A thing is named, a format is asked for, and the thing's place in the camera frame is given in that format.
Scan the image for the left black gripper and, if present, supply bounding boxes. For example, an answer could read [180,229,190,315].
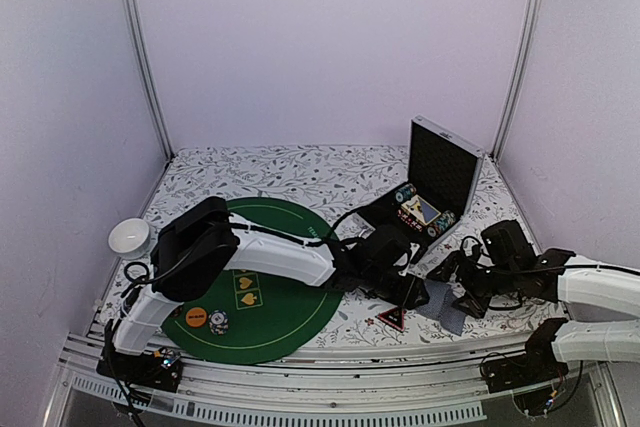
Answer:
[363,267,432,312]

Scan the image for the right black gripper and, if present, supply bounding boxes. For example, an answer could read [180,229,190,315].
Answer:
[428,251,519,319]

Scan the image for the grey playing card deck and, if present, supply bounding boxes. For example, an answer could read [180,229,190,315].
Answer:
[415,279,466,336]

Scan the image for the row of poker chips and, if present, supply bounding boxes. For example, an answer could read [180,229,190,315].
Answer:
[394,183,417,205]

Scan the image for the orange big blind button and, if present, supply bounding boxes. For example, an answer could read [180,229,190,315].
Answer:
[185,307,208,329]

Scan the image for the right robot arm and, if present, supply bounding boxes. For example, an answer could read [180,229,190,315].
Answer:
[427,220,639,383]

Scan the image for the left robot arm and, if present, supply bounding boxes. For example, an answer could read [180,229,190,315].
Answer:
[103,197,429,381]

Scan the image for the red black triangular button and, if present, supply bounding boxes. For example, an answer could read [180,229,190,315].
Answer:
[376,306,405,332]

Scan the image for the front row poker chips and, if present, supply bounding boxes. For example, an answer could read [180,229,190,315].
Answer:
[426,211,457,239]

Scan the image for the boxed card deck in case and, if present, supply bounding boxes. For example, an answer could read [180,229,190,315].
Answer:
[401,195,441,226]

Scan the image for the aluminium poker chip case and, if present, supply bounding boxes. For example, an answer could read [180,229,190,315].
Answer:
[358,116,484,264]

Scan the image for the round green poker mat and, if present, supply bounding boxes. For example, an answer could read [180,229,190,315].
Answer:
[159,196,346,366]

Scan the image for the white bowl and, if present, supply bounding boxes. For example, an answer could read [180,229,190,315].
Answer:
[108,218,151,256]

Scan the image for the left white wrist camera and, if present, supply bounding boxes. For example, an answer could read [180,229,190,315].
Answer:
[396,243,420,276]

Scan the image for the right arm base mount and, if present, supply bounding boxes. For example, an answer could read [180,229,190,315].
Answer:
[479,347,569,393]

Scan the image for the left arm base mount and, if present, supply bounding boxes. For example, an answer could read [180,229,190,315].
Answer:
[96,348,183,393]

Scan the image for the right aluminium frame post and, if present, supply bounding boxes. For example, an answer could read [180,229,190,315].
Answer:
[491,0,543,164]

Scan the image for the aluminium frame post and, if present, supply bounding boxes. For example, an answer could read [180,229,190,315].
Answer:
[491,0,543,164]
[122,0,175,163]

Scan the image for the left aluminium frame post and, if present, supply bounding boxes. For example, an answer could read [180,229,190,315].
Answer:
[122,0,175,163]

